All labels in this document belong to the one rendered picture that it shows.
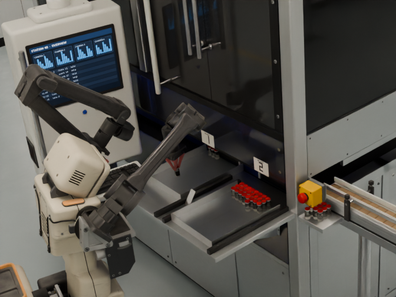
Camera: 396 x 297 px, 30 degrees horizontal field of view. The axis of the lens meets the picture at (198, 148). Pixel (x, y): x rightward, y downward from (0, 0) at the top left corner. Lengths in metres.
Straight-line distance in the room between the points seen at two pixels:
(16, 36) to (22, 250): 1.70
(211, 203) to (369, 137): 0.70
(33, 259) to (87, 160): 2.02
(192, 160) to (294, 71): 0.88
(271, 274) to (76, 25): 1.36
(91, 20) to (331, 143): 1.15
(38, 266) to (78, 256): 1.70
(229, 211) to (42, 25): 1.10
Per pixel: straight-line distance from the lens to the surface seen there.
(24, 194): 5.04
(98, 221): 2.39
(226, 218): 2.90
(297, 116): 2.70
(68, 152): 2.48
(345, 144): 2.97
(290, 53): 2.58
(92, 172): 2.47
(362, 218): 2.81
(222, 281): 3.62
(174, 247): 3.88
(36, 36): 3.18
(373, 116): 3.05
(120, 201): 2.40
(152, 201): 3.06
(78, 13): 3.23
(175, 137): 2.46
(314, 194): 2.78
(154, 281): 4.05
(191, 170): 3.24
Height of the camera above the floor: 2.54
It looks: 29 degrees down
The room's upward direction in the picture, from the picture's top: 6 degrees counter-clockwise
